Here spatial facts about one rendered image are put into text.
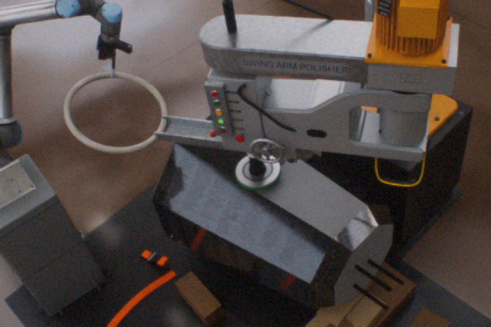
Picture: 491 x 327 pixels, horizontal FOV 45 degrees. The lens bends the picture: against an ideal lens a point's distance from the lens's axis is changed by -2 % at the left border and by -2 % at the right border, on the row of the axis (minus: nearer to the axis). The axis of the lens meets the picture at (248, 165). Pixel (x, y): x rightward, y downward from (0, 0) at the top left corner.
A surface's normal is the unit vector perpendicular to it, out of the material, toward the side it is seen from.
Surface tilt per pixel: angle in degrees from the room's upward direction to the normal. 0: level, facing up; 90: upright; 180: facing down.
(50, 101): 0
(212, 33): 0
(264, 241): 45
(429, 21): 90
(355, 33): 0
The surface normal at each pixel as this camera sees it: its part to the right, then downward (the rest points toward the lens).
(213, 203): -0.56, -0.04
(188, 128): -0.11, -0.65
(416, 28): -0.26, 0.74
